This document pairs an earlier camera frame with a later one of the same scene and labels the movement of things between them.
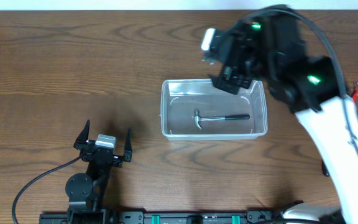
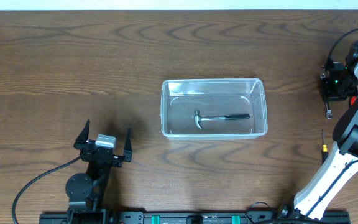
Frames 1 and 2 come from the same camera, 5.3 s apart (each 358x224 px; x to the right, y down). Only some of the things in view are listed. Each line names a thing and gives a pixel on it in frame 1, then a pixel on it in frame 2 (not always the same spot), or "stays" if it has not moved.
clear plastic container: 197,109 stays
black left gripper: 101,152 stays
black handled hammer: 198,119 stays
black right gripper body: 230,78 -> 345,85
